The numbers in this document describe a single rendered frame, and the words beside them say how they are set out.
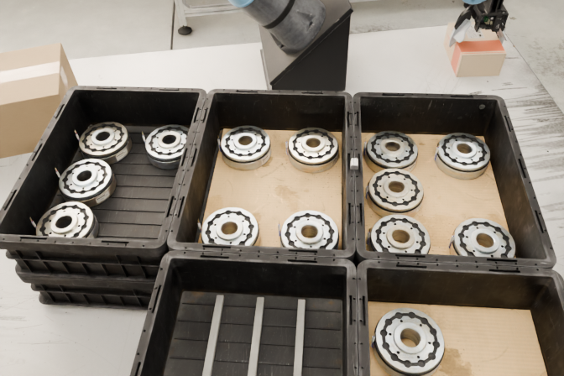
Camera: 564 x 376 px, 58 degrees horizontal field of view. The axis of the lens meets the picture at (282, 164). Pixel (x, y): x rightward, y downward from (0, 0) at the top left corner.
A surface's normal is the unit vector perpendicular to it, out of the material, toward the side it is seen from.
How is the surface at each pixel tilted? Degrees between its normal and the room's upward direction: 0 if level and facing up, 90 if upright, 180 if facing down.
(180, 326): 0
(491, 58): 90
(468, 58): 90
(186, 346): 0
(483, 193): 0
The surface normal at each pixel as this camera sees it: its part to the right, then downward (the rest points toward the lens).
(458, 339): -0.04, -0.68
